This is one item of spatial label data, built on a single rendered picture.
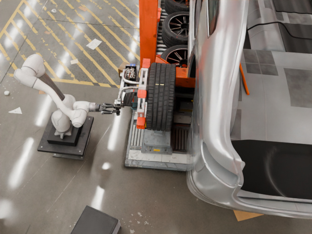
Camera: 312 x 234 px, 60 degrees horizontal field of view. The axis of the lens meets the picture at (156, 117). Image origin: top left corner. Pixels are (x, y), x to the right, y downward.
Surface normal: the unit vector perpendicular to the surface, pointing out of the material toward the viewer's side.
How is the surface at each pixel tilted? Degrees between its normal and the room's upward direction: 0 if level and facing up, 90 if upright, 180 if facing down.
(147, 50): 90
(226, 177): 14
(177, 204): 0
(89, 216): 0
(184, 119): 0
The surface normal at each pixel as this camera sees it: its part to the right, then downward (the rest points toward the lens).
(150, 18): -0.07, 0.83
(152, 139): 0.04, -0.55
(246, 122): 0.00, -0.21
